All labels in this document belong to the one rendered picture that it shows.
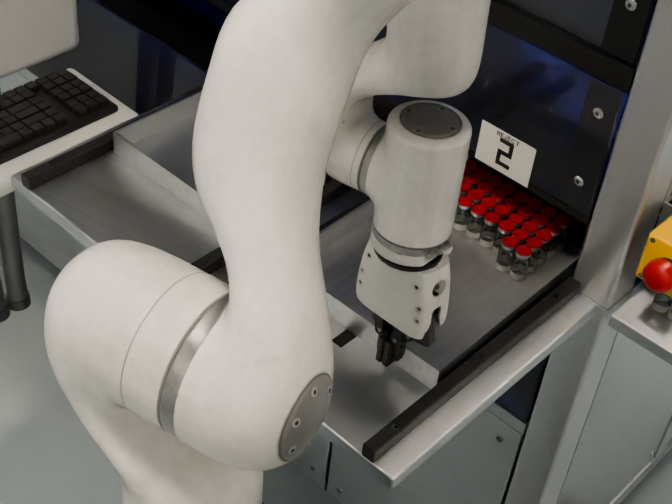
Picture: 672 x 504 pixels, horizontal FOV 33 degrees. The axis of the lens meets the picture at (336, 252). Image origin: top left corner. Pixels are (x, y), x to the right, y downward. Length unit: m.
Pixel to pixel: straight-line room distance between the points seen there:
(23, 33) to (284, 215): 1.19
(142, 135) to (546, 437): 0.73
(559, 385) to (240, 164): 0.92
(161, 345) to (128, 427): 0.12
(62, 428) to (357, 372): 1.19
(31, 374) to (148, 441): 1.62
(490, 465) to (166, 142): 0.70
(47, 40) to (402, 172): 0.98
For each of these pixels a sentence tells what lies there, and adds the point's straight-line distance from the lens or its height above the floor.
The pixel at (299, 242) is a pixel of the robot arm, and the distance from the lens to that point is 0.79.
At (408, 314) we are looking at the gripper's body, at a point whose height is 1.01.
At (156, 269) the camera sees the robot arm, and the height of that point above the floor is 1.28.
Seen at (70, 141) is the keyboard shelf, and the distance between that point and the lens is 1.79.
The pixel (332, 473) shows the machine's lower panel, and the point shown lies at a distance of 2.15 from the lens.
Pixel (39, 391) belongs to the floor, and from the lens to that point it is 2.50.
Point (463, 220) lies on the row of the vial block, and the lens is 1.53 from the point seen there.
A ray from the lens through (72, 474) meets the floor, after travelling 2.35.
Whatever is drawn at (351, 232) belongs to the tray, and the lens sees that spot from 1.51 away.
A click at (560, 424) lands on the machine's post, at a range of 1.65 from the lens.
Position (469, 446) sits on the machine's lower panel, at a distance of 1.81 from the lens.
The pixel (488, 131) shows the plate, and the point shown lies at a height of 1.04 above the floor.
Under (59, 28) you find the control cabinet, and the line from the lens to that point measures 1.97.
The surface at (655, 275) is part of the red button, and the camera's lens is 1.36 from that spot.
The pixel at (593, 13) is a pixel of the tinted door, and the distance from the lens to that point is 1.32.
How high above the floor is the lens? 1.86
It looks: 41 degrees down
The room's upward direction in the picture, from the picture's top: 6 degrees clockwise
